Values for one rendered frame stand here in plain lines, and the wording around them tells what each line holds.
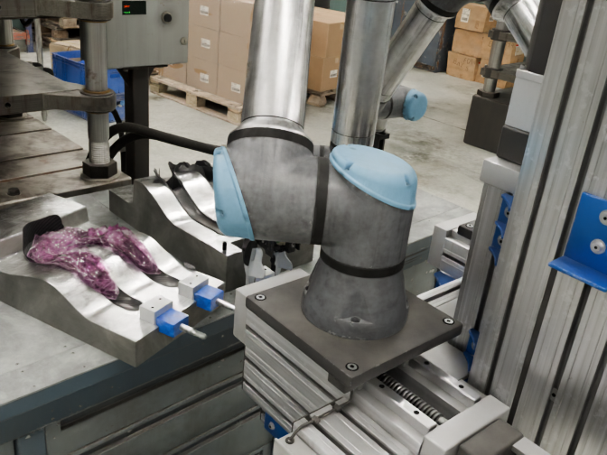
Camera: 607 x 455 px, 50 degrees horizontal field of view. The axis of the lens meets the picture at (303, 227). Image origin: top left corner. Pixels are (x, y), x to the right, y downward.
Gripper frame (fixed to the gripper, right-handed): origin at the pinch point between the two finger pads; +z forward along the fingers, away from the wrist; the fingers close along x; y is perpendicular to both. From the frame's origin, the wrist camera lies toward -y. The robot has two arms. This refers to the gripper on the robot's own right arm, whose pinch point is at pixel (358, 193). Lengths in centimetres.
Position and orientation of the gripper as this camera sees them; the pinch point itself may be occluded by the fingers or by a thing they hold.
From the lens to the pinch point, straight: 187.3
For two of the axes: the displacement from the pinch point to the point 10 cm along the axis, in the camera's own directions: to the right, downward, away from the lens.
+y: 5.7, 4.0, -7.2
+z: -0.9, 9.0, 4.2
